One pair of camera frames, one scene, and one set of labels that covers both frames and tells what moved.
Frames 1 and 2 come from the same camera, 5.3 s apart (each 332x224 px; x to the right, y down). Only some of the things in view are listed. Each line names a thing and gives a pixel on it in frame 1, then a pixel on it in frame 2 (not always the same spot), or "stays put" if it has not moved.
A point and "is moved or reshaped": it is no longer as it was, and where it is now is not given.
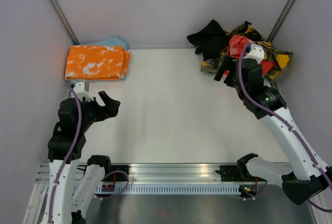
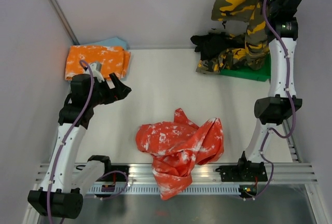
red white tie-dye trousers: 236,47 → 177,146
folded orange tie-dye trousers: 96,62 stays put
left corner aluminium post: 58,10 stays put
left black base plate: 118,176 stays put
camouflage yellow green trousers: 280,60 is moved or reshaped
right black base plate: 230,173 stays put
